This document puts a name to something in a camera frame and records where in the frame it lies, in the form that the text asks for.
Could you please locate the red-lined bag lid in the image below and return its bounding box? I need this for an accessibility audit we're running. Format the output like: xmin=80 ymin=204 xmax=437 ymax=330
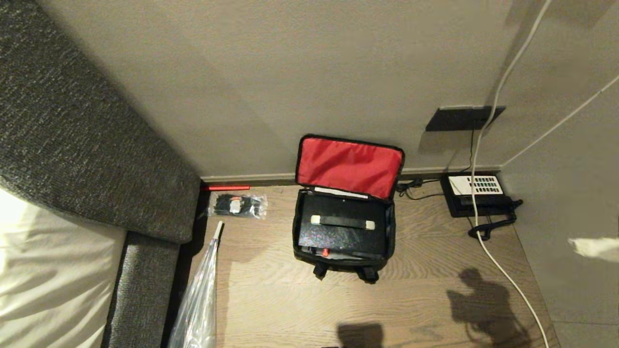
xmin=295 ymin=134 xmax=405 ymax=201

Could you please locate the black camouflage bag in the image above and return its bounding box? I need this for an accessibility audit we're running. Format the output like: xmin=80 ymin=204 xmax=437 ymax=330
xmin=292 ymin=188 xmax=397 ymax=284

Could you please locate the white paper sheet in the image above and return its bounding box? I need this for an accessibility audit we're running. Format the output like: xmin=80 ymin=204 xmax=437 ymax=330
xmin=313 ymin=186 xmax=369 ymax=200

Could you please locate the clear plastic packet of parts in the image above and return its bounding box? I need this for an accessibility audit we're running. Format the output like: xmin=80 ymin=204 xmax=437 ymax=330
xmin=208 ymin=193 xmax=268 ymax=220

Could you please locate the black desk telephone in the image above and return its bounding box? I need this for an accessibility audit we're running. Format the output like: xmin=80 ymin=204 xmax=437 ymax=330
xmin=440 ymin=172 xmax=524 ymax=241

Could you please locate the clear folded umbrella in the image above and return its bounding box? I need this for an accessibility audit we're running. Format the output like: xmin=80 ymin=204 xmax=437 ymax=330
xmin=168 ymin=221 xmax=224 ymax=348

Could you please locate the grey upholstered headboard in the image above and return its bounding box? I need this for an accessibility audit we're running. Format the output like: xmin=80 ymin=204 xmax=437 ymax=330
xmin=0 ymin=0 xmax=202 ymax=348

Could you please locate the white bed pillow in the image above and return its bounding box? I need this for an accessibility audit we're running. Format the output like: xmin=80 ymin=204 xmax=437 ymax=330
xmin=0 ymin=188 xmax=128 ymax=348

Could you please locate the white cloth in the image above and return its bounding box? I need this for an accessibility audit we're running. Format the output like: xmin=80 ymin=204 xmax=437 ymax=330
xmin=568 ymin=236 xmax=619 ymax=264

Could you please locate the black case with handle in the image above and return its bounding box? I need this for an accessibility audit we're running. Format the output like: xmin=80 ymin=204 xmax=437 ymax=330
xmin=298 ymin=191 xmax=389 ymax=257

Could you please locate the black cable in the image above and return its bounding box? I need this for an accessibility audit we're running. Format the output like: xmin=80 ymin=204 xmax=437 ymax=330
xmin=396 ymin=130 xmax=476 ymax=201

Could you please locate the black wall socket panel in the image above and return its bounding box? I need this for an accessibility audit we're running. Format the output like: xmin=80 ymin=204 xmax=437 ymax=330
xmin=425 ymin=106 xmax=506 ymax=132

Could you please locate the white cable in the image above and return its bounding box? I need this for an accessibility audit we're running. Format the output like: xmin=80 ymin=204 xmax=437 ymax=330
xmin=470 ymin=0 xmax=553 ymax=348

